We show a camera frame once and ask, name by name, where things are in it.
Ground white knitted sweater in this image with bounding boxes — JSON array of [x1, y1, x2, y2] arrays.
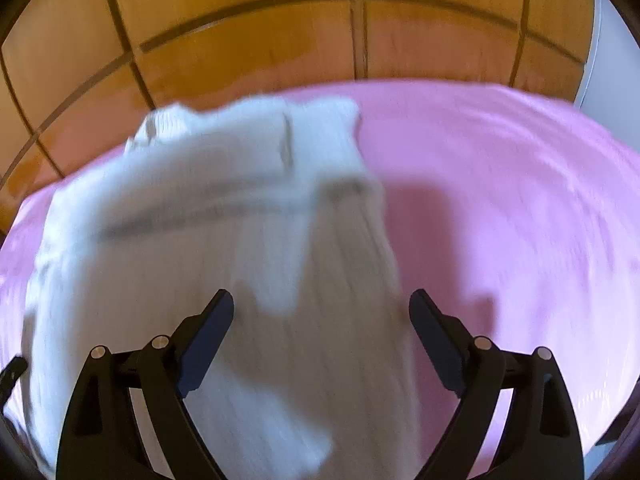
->
[[23, 96, 420, 479]]

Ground pink bed cover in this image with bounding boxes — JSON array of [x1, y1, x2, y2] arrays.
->
[[1, 81, 639, 478]]

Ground wooden panelled headboard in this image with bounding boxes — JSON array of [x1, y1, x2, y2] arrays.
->
[[1, 0, 596, 229]]

